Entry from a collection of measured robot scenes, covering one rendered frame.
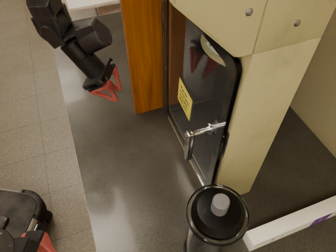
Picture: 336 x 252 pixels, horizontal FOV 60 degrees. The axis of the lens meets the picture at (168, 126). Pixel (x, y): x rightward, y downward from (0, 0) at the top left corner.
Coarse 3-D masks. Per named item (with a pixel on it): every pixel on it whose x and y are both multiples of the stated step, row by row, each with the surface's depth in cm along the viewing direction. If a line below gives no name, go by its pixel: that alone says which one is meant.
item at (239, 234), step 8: (208, 184) 53; (216, 184) 53; (232, 192) 52; (192, 200) 51; (240, 200) 51; (248, 216) 50; (192, 224) 49; (192, 232) 52; (200, 232) 48; (240, 232) 48; (192, 240) 55; (200, 240) 51; (208, 240) 47; (216, 240) 47; (224, 240) 47; (232, 240) 47; (192, 248) 57; (200, 248) 54; (208, 248) 52; (216, 248) 51; (224, 248) 52
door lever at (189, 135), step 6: (210, 126) 56; (186, 132) 56; (192, 132) 56; (198, 132) 56; (204, 132) 57; (210, 132) 57; (186, 138) 56; (192, 138) 56; (186, 144) 58; (192, 144) 58; (186, 150) 59; (192, 150) 60; (186, 156) 61
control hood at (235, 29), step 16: (176, 0) 29; (192, 0) 29; (208, 0) 30; (224, 0) 31; (240, 0) 31; (256, 0) 32; (192, 16) 31; (208, 16) 31; (224, 16) 32; (240, 16) 33; (256, 16) 34; (208, 32) 33; (224, 32) 34; (240, 32) 35; (256, 32) 36; (224, 48) 36; (240, 48) 37
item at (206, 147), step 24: (168, 0) 60; (168, 24) 64; (192, 24) 51; (168, 48) 69; (192, 48) 54; (216, 48) 45; (168, 72) 74; (192, 72) 58; (216, 72) 47; (240, 72) 41; (168, 96) 81; (192, 96) 62; (216, 96) 50; (192, 120) 66; (216, 120) 53; (216, 144) 56; (216, 168) 61
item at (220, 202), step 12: (204, 192) 51; (216, 192) 51; (228, 192) 51; (192, 204) 51; (204, 204) 50; (216, 204) 46; (228, 204) 46; (240, 204) 50; (192, 216) 49; (204, 216) 48; (216, 216) 48; (228, 216) 48; (240, 216) 48; (204, 228) 48; (216, 228) 47; (228, 228) 47; (240, 228) 48
